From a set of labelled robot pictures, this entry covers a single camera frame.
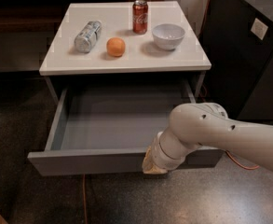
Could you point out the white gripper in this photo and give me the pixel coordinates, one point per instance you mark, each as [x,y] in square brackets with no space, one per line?
[157,152]

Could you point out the grey top drawer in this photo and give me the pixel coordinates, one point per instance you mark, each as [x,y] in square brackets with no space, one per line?
[100,129]

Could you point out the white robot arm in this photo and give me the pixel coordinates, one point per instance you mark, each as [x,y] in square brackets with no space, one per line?
[192,126]

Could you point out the white top nightstand cabinet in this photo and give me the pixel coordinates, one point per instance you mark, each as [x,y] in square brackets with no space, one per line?
[141,54]

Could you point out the orange fruit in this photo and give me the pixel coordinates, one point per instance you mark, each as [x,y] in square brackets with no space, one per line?
[115,47]

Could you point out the white bowl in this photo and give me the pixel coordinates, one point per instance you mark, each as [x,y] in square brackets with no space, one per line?
[168,36]

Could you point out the silver lying can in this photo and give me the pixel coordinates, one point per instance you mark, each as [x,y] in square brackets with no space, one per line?
[88,36]

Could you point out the black counter cabinet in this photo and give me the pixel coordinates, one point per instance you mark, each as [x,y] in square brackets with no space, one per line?
[238,40]

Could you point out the red cola can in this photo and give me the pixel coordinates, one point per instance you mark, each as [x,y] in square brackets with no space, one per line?
[140,16]

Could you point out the dark wooden bench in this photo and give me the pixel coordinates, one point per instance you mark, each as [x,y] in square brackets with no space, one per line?
[38,15]

